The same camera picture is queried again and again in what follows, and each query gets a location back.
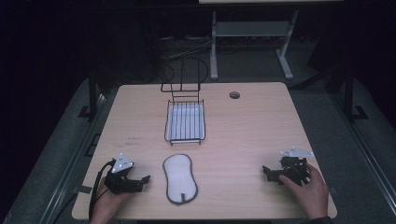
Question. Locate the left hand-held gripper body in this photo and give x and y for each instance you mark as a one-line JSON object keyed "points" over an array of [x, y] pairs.
{"points": [[117, 182]]}

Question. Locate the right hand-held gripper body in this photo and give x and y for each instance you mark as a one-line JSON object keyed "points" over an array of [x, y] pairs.
{"points": [[294, 169]]}

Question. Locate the person's left hand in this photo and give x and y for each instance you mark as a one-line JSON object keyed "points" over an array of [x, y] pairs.
{"points": [[107, 203]]}

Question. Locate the person's right hand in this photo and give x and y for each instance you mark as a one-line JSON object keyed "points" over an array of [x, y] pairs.
{"points": [[311, 193]]}

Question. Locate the white cleaning pad grey edge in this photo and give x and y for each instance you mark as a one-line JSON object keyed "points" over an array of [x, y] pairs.
{"points": [[180, 179]]}

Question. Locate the white drip tray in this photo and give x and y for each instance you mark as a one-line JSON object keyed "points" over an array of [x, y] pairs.
{"points": [[185, 122]]}

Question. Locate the white metal stand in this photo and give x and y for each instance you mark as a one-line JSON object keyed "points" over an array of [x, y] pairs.
{"points": [[249, 29]]}

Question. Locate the black metal post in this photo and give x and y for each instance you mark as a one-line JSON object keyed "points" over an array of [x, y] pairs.
{"points": [[92, 93], [349, 93]]}

